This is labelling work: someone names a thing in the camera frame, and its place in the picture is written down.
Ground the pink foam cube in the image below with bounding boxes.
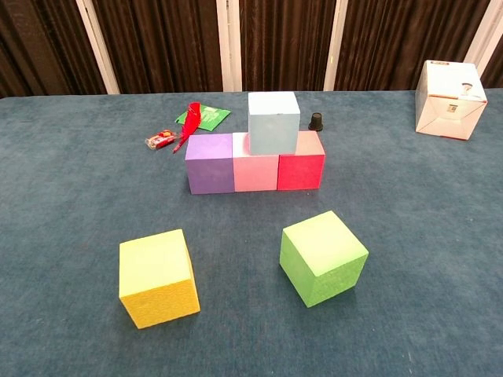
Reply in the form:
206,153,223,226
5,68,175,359
232,131,280,193

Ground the purple foam cube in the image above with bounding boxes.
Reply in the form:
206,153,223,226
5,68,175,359
184,132,236,196

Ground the red foam cube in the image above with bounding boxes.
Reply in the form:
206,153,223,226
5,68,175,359
277,130,327,192

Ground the light blue foam cube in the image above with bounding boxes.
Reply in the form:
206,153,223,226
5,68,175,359
247,91,301,156

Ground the green paper packet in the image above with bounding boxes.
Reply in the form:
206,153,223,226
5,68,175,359
174,104,232,132

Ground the red feather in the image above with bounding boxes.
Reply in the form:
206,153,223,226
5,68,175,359
172,101,204,155

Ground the green foam cube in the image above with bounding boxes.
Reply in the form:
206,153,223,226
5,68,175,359
278,210,370,309

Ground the red candy wrapper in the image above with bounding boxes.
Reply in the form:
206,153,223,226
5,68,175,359
145,129,177,150

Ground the yellow foam cube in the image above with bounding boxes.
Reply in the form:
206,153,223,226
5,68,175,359
118,229,201,330

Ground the teal felt table cover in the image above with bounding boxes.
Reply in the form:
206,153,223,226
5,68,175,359
0,89,503,377

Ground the dark brown curtain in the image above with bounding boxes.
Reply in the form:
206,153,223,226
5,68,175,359
0,0,503,99

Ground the white carton box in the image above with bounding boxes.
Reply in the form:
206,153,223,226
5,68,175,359
415,59,489,141

